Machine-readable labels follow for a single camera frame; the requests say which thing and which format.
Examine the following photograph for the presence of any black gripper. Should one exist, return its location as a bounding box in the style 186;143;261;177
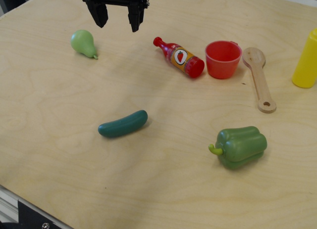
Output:
83;0;149;32

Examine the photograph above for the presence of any dark green toy cucumber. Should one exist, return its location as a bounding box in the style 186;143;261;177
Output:
98;110;148;138

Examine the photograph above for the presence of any red plastic cup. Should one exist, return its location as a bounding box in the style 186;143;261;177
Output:
205;41;242;79

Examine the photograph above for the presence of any light green toy pear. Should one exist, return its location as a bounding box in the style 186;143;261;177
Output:
70;30;98;60

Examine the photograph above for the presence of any red toy ketchup bottle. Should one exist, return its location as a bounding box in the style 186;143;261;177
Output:
153;37;205;78

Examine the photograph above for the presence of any wooden spoon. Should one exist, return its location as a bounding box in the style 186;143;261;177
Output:
242;47;277;113

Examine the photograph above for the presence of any green toy bell pepper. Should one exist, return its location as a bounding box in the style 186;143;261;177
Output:
209;126;267;170

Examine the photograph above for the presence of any yellow plastic bottle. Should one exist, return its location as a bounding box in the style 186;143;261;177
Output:
292;28;317;88

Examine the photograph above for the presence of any black corner bracket with screw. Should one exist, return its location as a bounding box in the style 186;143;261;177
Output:
18;201;62;229

